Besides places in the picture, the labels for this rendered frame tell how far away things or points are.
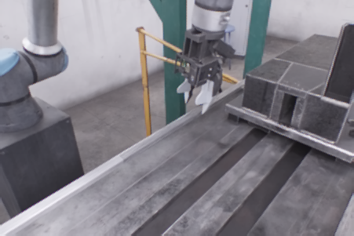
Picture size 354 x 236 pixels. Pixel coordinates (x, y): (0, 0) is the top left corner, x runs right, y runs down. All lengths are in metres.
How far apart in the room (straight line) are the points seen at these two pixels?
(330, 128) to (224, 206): 0.28
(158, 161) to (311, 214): 0.31
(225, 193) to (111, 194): 0.22
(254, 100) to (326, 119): 0.16
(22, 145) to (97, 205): 0.47
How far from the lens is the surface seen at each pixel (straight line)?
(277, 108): 0.68
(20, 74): 0.96
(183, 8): 1.19
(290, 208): 0.55
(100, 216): 0.54
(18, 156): 0.98
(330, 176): 0.65
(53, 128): 0.99
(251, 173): 0.59
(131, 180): 0.58
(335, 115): 0.64
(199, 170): 0.58
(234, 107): 0.72
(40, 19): 0.92
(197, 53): 0.58
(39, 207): 0.53
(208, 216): 0.51
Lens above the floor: 1.15
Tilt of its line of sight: 30 degrees down
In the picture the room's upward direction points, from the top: straight up
